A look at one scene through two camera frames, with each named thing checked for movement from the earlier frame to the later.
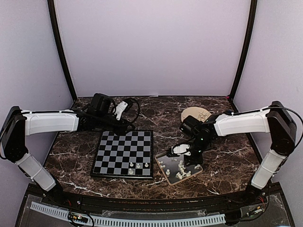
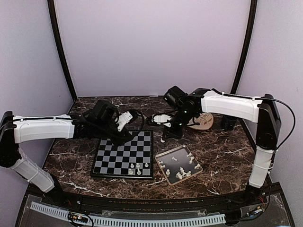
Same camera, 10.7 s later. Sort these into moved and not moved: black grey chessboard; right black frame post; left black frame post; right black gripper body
Moved: right black gripper body
Not moved: left black frame post; black grey chessboard; right black frame post
